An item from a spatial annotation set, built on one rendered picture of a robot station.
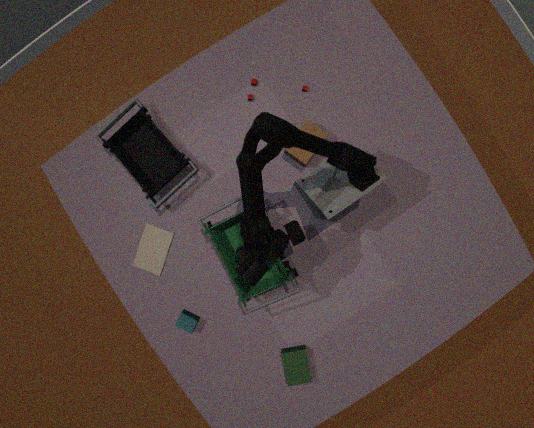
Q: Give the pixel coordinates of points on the small teal block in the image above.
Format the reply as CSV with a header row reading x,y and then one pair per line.
x,y
187,321

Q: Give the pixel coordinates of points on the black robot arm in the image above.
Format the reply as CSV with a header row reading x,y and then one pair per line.
x,y
256,231

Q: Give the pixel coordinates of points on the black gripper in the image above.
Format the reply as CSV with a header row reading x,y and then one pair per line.
x,y
294,232

